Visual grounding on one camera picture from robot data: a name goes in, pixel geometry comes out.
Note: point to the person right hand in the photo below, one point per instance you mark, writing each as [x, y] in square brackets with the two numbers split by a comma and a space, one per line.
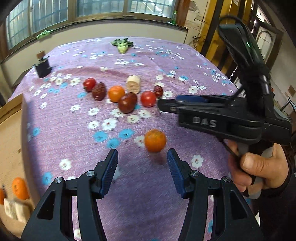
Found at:
[254, 173]

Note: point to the small dark red jujube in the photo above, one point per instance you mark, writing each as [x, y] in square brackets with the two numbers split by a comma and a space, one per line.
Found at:
[158, 91]

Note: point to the large dark red jujube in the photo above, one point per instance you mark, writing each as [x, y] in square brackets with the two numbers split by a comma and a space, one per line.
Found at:
[99, 92]

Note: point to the window with grille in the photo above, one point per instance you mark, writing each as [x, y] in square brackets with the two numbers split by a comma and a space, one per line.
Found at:
[29, 18]

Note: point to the orange tangerine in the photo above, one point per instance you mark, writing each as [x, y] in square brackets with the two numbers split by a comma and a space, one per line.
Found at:
[20, 189]
[115, 93]
[154, 141]
[2, 196]

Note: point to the large cream sugarcane chunk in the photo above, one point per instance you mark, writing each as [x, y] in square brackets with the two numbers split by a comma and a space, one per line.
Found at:
[17, 211]

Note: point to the cardboard tray box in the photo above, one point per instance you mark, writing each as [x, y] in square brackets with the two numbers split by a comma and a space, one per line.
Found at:
[15, 156]

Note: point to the black motor with cork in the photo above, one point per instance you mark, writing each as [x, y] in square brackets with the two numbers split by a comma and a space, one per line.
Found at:
[42, 66]

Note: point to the green cloth on windowsill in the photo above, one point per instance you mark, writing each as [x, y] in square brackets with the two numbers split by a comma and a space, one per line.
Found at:
[43, 34]

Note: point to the green bok choy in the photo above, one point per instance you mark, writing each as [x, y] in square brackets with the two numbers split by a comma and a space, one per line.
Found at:
[122, 45]

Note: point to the red cherry tomato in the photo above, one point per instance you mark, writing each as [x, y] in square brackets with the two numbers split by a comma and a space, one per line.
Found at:
[148, 99]
[89, 84]

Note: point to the purple floral tablecloth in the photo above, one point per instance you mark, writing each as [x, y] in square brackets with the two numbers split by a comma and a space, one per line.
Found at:
[69, 132]

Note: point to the green bottle on windowsill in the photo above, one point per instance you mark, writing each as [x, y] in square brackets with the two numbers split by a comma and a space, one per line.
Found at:
[173, 20]

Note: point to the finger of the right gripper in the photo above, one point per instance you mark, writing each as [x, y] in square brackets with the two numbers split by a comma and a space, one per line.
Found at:
[168, 105]
[191, 98]

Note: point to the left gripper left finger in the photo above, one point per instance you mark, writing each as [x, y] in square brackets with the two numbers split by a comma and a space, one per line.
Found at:
[53, 217]

